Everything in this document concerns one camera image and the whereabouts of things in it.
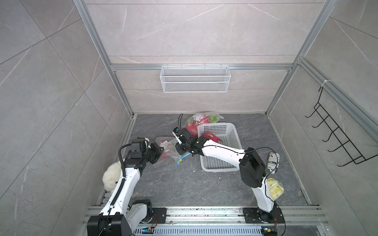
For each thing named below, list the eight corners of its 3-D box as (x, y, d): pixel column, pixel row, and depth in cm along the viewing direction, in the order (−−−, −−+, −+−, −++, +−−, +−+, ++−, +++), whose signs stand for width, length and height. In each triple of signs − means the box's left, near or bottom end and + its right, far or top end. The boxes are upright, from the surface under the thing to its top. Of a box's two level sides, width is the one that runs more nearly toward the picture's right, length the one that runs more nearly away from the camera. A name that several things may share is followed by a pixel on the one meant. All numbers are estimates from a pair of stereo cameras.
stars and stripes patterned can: (265, 172, 90) (267, 170, 88) (268, 153, 99) (270, 150, 96) (275, 176, 89) (277, 174, 86) (277, 156, 97) (280, 154, 95)
